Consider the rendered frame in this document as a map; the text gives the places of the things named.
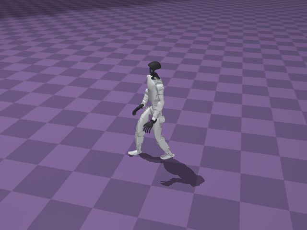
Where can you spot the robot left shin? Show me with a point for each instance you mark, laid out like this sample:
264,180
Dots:
164,146

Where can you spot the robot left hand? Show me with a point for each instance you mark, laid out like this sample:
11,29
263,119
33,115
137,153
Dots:
149,125

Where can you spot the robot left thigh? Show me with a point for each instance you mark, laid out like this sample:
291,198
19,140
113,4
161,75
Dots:
157,129

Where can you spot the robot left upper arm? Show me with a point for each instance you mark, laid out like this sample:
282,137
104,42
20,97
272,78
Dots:
160,91

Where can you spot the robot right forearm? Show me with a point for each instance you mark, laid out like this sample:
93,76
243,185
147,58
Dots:
145,100

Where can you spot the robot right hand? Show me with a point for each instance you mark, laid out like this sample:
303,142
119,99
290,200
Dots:
136,109

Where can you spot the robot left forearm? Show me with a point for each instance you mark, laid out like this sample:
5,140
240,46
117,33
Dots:
157,111

